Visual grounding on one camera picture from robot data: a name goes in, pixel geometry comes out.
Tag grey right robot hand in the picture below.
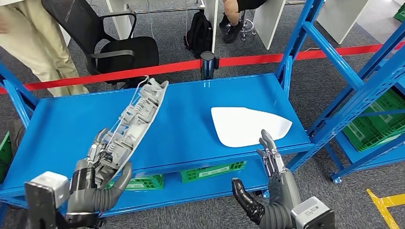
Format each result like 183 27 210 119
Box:
231 129 302 225

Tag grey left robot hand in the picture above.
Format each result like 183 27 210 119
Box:
67 128 134 203

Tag grey plastic wheel hubcap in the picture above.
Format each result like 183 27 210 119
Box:
95 75 169 187

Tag blue metal shelf rack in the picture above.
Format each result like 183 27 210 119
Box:
0 0 405 229
324 60 405 185

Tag white plastic panel part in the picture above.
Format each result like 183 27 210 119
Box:
211 106 293 148

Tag red barrier belt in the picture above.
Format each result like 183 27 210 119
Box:
0 41 405 95

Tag black office chair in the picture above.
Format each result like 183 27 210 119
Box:
41 0 160 90

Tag person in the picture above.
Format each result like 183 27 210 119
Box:
219 0 268 44
0 0 89 98

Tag white desk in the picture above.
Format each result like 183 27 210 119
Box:
252 0 286 50
105 0 219 54
316 0 369 45

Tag chrome stool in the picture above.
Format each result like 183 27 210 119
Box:
226 11 256 42

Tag black backpack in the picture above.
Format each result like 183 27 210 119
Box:
183 9 213 59

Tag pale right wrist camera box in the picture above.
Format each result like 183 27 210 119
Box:
290 196 337 229

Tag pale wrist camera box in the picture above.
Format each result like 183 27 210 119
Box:
24 171 71 229
290 196 337 229

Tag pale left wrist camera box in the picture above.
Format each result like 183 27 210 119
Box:
24 171 71 229

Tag chrome barrier post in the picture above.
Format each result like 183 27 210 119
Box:
200 51 219 81

